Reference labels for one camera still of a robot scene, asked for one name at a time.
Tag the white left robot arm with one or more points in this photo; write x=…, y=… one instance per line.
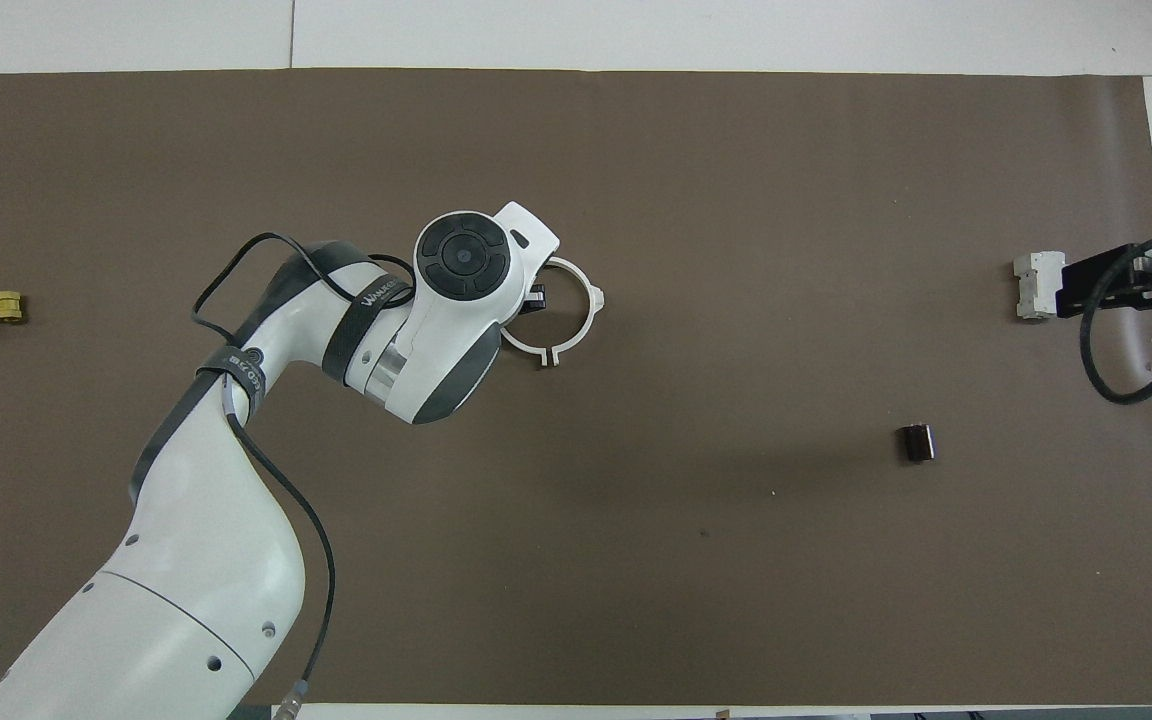
x=206, y=560

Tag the small dark brown block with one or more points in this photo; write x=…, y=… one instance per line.
x=917, y=443

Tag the white half pipe clamp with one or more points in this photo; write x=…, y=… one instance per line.
x=588, y=315
x=521, y=345

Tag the brown table mat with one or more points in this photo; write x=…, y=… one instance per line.
x=736, y=500

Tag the white circuit breaker block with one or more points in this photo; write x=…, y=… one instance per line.
x=1036, y=285

